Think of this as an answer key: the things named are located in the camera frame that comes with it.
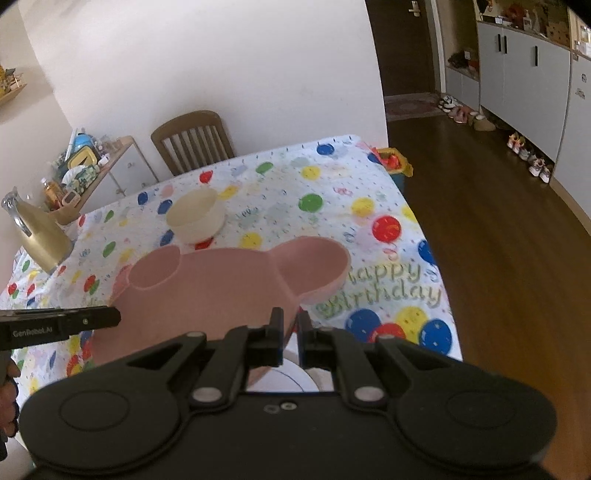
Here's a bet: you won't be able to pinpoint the pink bear-shaped plate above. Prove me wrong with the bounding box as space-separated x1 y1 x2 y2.
92 237 351 366

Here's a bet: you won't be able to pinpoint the cream round bowl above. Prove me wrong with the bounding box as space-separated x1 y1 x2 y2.
165 187 225 244

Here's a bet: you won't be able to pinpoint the person's left hand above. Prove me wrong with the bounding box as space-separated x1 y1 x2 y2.
0 360 21 438

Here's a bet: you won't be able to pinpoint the white round plate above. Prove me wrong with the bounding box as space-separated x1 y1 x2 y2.
246 350 334 393

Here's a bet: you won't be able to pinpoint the gold thermos jug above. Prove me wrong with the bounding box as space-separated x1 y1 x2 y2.
2 187 74 274

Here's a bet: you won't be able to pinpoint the balloon birthday tablecloth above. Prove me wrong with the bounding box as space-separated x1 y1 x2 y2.
0 134 464 398

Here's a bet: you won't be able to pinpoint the white low side cabinet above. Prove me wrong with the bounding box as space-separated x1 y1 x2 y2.
49 136 158 225

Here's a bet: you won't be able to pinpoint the yellow bin with toys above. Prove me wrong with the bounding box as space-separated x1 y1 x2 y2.
374 147 414 193

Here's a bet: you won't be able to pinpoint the brown wooden chair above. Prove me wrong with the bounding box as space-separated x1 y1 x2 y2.
150 110 235 176

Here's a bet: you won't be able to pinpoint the patterned door mat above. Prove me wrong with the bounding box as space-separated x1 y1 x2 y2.
384 92 445 122

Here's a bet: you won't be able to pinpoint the dark wooden door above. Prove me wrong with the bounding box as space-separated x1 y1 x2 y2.
366 0 435 97

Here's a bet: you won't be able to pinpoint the white tall storage cabinets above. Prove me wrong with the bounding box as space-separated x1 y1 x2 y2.
445 20 591 204

